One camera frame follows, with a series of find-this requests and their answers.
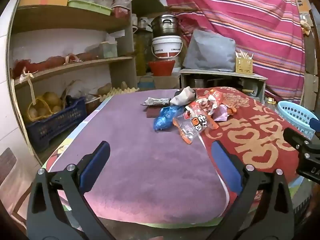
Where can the low wooden cabinet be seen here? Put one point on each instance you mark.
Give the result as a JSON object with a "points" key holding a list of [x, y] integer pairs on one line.
{"points": [[222, 73]]}

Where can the yellow chopstick holder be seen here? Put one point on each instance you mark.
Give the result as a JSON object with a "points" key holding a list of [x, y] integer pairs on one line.
{"points": [[244, 66]]}

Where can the grey fabric cover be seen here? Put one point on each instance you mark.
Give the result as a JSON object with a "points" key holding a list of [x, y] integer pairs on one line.
{"points": [[210, 52]]}

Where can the red striped cloth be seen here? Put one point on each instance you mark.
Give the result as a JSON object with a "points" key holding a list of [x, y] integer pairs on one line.
{"points": [[237, 17]]}

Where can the pink wrapper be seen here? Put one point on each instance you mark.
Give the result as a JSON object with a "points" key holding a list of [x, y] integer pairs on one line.
{"points": [[221, 113]]}

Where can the steel saucepan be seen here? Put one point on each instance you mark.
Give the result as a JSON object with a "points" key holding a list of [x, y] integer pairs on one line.
{"points": [[195, 83]]}

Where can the small red mesh basket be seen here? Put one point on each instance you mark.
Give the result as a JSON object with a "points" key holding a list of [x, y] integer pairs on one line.
{"points": [[121, 12]]}

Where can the clear orange snack wrapper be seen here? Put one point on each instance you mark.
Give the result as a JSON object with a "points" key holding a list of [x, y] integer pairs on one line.
{"points": [[192, 127]]}

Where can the red net bag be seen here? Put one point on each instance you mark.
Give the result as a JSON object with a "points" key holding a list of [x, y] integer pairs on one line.
{"points": [[50, 61]]}

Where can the yellow net bag of potatoes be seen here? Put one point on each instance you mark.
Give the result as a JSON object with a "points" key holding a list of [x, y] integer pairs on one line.
{"points": [[46, 105]]}

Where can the red plastic basket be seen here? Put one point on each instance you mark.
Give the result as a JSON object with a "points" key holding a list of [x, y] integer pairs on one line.
{"points": [[161, 68]]}

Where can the clear plastic container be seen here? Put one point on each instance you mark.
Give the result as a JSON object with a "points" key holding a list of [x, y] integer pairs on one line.
{"points": [[105, 50]]}

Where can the yellow cardboard box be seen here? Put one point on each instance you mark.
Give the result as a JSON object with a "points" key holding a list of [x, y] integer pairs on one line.
{"points": [[42, 0]]}

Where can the bundle of chopsticks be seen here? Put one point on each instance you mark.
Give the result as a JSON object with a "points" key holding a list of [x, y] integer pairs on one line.
{"points": [[243, 54]]}

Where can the green plastic tray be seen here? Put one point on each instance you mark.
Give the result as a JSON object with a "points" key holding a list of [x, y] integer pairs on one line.
{"points": [[90, 7]]}

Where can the wooden shelf unit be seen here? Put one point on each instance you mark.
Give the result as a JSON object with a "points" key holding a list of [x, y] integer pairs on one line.
{"points": [[62, 17]]}

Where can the silver foil wrapper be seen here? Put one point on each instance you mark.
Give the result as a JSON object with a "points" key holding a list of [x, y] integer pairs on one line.
{"points": [[155, 101]]}

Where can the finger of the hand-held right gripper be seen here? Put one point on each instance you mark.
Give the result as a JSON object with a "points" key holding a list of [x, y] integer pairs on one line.
{"points": [[315, 125], [295, 138]]}

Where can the red patterned towel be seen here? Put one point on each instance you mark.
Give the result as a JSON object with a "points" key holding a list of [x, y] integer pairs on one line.
{"points": [[257, 140]]}

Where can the purple towel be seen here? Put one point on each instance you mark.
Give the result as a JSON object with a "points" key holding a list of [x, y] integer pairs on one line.
{"points": [[140, 167]]}

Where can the blue plastic bag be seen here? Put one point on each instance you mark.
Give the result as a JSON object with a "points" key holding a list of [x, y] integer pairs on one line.
{"points": [[165, 118]]}

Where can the steel stock pot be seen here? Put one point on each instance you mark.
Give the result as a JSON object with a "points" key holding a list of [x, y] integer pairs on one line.
{"points": [[165, 26]]}

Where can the large potato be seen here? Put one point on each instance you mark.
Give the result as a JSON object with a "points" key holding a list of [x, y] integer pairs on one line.
{"points": [[104, 88]]}

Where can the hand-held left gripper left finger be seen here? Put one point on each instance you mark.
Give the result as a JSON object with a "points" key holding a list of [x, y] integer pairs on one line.
{"points": [[96, 162]]}

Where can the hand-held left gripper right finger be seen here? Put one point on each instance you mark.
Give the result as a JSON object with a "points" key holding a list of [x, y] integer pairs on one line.
{"points": [[225, 165]]}

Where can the small potato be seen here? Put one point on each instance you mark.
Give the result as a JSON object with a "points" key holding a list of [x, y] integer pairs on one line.
{"points": [[124, 85]]}

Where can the white bucket with red label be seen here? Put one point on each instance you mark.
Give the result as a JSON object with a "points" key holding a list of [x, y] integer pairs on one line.
{"points": [[167, 46]]}

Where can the yellow egg tray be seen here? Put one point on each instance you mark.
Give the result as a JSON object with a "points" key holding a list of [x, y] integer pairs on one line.
{"points": [[117, 93]]}

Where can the white plastic jar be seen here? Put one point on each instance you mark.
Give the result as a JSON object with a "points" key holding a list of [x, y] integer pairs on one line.
{"points": [[144, 22], [134, 20]]}

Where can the wooden stick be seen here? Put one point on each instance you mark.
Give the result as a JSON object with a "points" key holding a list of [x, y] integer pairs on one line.
{"points": [[183, 8]]}

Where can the dark blue plastic crate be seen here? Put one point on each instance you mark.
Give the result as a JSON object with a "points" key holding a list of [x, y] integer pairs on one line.
{"points": [[60, 125]]}

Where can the light blue plastic basket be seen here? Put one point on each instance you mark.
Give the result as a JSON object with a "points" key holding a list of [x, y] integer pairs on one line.
{"points": [[295, 116]]}

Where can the brown cardboard box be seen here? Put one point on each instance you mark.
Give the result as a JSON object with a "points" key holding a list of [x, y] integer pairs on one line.
{"points": [[162, 82]]}

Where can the white round pot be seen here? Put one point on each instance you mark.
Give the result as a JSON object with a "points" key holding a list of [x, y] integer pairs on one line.
{"points": [[253, 90]]}

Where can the cartoon printed table cover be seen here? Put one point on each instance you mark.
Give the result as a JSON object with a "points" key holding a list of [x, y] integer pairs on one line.
{"points": [[60, 152]]}

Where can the large yellow oil jug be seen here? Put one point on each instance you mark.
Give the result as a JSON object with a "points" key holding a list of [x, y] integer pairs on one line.
{"points": [[139, 52]]}

